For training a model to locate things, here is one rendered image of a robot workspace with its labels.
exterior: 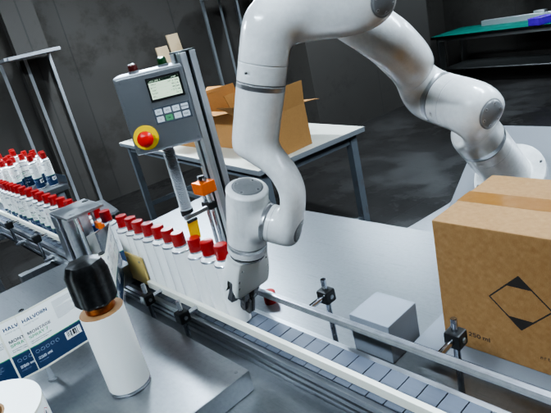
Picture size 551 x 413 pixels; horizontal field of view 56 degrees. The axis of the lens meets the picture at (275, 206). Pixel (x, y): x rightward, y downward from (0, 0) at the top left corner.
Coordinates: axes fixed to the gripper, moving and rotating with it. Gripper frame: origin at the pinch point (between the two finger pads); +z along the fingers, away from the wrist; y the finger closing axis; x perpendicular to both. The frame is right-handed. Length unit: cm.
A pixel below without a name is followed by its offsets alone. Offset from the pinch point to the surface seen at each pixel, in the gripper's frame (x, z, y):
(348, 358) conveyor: 26.9, -3.0, -2.2
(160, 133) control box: -35.9, -27.8, -4.4
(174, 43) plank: -414, 97, -268
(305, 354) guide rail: 21.2, -4.6, 4.2
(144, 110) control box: -39, -33, -3
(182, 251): -22.4, -2.0, 1.4
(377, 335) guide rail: 31.8, -13.2, -2.9
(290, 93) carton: -120, 27, -141
